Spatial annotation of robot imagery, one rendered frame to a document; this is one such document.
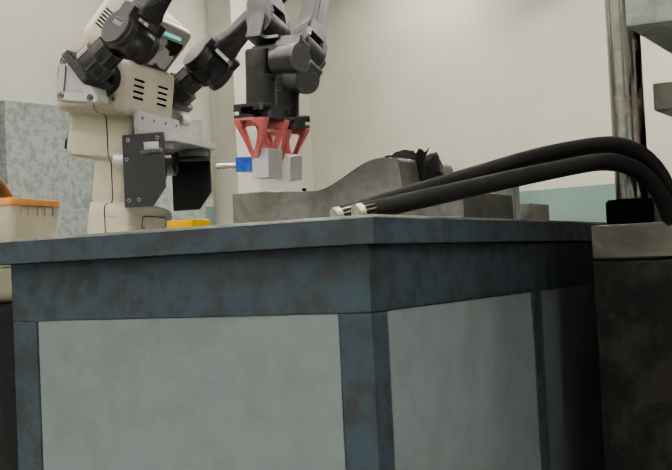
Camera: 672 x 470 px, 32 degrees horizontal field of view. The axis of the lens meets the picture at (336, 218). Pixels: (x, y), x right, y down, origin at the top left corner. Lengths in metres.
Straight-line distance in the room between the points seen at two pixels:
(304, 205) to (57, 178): 6.18
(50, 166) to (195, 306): 6.71
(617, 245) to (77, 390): 0.96
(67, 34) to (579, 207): 4.40
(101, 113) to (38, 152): 5.62
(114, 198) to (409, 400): 1.23
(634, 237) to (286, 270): 0.75
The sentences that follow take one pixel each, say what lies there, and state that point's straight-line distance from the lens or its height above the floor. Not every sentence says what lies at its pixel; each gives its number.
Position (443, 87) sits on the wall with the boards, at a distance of 10.68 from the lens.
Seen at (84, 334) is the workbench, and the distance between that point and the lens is 1.80.
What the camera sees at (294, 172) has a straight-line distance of 2.50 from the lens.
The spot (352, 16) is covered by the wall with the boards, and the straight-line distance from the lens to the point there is 11.33.
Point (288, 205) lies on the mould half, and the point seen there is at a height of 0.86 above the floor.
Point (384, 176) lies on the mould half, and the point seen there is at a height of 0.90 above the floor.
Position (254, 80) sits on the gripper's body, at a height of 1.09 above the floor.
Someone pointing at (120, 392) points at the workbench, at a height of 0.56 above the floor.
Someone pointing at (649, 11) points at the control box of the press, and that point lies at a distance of 1.81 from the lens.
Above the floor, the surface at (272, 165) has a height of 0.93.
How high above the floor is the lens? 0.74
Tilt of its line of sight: 2 degrees up
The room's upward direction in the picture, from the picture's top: 3 degrees counter-clockwise
